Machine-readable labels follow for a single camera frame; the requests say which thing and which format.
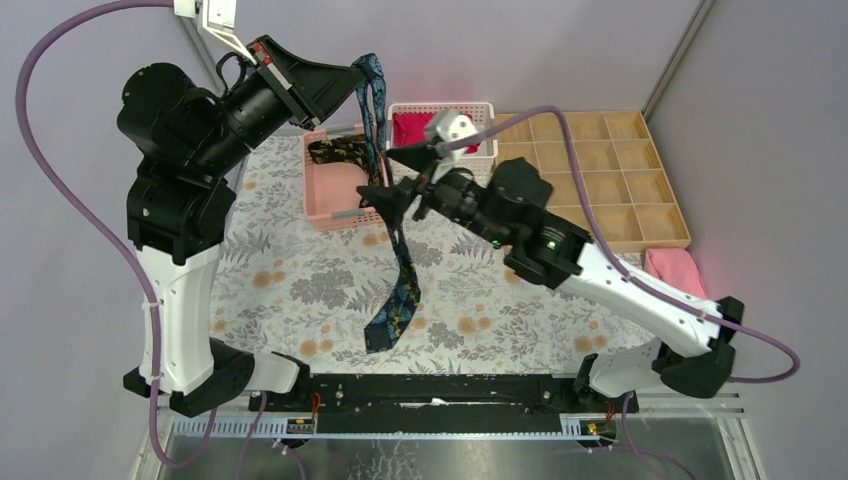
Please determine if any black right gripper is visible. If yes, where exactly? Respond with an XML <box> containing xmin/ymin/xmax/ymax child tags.
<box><xmin>355</xmin><ymin>138</ymin><xmax>511</xmax><ymax>248</ymax></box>

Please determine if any blue floral necktie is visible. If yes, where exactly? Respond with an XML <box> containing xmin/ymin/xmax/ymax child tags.
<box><xmin>351</xmin><ymin>53</ymin><xmax>423</xmax><ymax>354</ymax></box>

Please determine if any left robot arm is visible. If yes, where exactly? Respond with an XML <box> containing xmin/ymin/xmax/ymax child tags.
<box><xmin>117</xmin><ymin>36</ymin><xmax>366</xmax><ymax>417</ymax></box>

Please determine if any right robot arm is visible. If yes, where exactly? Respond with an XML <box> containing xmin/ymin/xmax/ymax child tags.
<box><xmin>357</xmin><ymin>157</ymin><xmax>744</xmax><ymax>412</ymax></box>

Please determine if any red folded cloth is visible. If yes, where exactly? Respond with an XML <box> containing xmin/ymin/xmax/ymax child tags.
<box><xmin>387</xmin><ymin>111</ymin><xmax>438</xmax><ymax>150</ymax></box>

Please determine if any black gold necktie in basket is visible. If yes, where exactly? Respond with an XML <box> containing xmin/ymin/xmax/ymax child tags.
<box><xmin>307</xmin><ymin>133</ymin><xmax>386</xmax><ymax>186</ymax></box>

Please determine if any pink plastic basket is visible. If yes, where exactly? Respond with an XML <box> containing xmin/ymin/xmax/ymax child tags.
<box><xmin>302</xmin><ymin>123</ymin><xmax>382</xmax><ymax>232</ymax></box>

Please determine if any white plastic basket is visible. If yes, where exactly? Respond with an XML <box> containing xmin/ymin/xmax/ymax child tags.
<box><xmin>385</xmin><ymin>102</ymin><xmax>498</xmax><ymax>184</ymax></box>

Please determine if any floral table mat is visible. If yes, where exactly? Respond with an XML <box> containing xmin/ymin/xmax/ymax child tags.
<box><xmin>209</xmin><ymin>136</ymin><xmax>650</xmax><ymax>374</ymax></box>

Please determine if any wooden compartment tray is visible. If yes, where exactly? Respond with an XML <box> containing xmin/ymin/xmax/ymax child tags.
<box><xmin>496</xmin><ymin>111</ymin><xmax>691</xmax><ymax>253</ymax></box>

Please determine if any pink folded cloth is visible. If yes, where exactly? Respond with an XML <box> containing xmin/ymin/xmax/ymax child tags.
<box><xmin>643</xmin><ymin>248</ymin><xmax>707</xmax><ymax>298</ymax></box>

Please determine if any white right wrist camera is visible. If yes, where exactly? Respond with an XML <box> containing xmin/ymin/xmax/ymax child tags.
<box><xmin>424</xmin><ymin>109</ymin><xmax>478</xmax><ymax>183</ymax></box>

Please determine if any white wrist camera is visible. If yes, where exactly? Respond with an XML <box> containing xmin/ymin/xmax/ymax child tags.
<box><xmin>424</xmin><ymin>109</ymin><xmax>478</xmax><ymax>183</ymax></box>
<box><xmin>172</xmin><ymin>0</ymin><xmax>257</xmax><ymax>66</ymax></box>

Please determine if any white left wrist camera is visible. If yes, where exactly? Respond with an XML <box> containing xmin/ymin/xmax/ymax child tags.
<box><xmin>172</xmin><ymin>0</ymin><xmax>257</xmax><ymax>66</ymax></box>

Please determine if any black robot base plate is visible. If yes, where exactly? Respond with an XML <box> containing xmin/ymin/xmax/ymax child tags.
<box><xmin>248</xmin><ymin>374</ymin><xmax>639</xmax><ymax>434</ymax></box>

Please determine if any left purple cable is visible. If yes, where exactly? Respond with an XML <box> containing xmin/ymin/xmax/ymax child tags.
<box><xmin>14</xmin><ymin>0</ymin><xmax>220</xmax><ymax>470</ymax></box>

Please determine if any white slotted cable duct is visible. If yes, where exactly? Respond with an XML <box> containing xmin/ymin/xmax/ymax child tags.
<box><xmin>172</xmin><ymin>416</ymin><xmax>316</xmax><ymax>438</ymax></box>

